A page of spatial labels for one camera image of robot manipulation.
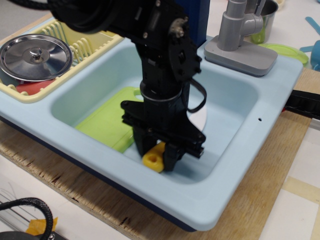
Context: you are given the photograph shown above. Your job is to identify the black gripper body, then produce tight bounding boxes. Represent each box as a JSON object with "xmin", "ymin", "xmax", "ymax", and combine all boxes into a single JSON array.
[{"xmin": 120, "ymin": 83, "xmax": 207, "ymax": 158}]

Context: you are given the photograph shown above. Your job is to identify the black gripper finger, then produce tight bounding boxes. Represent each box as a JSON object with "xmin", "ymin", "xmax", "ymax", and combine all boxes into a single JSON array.
[
  {"xmin": 163, "ymin": 142, "xmax": 186, "ymax": 172},
  {"xmin": 133, "ymin": 126, "xmax": 157, "ymax": 157}
]

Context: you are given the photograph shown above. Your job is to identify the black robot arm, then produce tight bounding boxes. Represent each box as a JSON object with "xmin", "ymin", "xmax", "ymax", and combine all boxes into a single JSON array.
[{"xmin": 48, "ymin": 0, "xmax": 206, "ymax": 171}]

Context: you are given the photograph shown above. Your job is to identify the green plastic cutting board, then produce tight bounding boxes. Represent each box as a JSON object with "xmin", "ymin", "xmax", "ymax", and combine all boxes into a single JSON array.
[{"xmin": 75, "ymin": 86, "xmax": 142, "ymax": 153}]

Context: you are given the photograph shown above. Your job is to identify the wooden base board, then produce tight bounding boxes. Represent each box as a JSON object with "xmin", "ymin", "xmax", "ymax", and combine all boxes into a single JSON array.
[{"xmin": 0, "ymin": 12, "xmax": 320, "ymax": 240}]

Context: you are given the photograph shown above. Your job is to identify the light blue toy sink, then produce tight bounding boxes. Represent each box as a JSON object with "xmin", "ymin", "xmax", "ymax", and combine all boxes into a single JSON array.
[{"xmin": 0, "ymin": 39, "xmax": 303, "ymax": 231}]

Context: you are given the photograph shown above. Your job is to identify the grey toy faucet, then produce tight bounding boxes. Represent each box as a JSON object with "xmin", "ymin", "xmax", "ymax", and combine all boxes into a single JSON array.
[{"xmin": 203, "ymin": 0, "xmax": 279, "ymax": 77}]

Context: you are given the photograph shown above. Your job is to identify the yellow dish drying rack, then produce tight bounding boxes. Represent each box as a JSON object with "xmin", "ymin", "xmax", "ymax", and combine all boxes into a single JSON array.
[{"xmin": 0, "ymin": 18, "xmax": 124, "ymax": 103}]

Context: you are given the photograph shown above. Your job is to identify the dark blue box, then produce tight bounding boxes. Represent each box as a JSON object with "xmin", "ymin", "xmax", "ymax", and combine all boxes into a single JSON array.
[{"xmin": 175, "ymin": 0, "xmax": 210, "ymax": 47}]

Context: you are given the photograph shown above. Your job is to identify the red plastic plate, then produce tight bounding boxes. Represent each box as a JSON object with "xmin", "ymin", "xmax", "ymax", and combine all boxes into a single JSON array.
[{"xmin": 15, "ymin": 79, "xmax": 55, "ymax": 96}]

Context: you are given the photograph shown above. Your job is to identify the green plastic plate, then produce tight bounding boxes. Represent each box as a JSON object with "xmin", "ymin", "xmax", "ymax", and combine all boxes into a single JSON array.
[{"xmin": 258, "ymin": 43, "xmax": 309, "ymax": 67}]

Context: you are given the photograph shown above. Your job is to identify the orange tape piece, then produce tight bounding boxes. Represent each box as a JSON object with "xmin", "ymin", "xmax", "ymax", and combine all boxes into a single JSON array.
[{"xmin": 25, "ymin": 219, "xmax": 47, "ymax": 236}]

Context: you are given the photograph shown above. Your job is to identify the steel pot lid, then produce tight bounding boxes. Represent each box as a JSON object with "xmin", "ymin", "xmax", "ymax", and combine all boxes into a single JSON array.
[{"xmin": 0, "ymin": 34, "xmax": 73, "ymax": 82}]

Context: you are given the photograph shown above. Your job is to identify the black clamp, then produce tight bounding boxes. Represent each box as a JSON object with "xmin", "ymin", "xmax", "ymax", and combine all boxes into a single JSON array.
[{"xmin": 282, "ymin": 90, "xmax": 320, "ymax": 120}]

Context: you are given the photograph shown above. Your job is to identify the steel pot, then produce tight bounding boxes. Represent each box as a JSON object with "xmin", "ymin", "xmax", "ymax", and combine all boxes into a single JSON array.
[{"xmin": 244, "ymin": 0, "xmax": 278, "ymax": 44}]

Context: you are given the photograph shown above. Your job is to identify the blue plastic cup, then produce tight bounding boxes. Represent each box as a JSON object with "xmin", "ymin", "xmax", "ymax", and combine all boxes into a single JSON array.
[{"xmin": 310, "ymin": 40, "xmax": 320, "ymax": 72}]

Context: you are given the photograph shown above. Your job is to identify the blue plastic utensil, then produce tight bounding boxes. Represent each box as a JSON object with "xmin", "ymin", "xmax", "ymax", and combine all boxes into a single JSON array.
[{"xmin": 305, "ymin": 16, "xmax": 320, "ymax": 35}]

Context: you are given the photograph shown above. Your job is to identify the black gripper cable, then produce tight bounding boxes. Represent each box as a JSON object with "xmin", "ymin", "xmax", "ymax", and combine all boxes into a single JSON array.
[{"xmin": 186, "ymin": 78, "xmax": 208, "ymax": 113}]

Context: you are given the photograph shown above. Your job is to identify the black braided cable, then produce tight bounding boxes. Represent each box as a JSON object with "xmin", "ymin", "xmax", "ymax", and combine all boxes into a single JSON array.
[{"xmin": 0, "ymin": 197, "xmax": 55, "ymax": 240}]

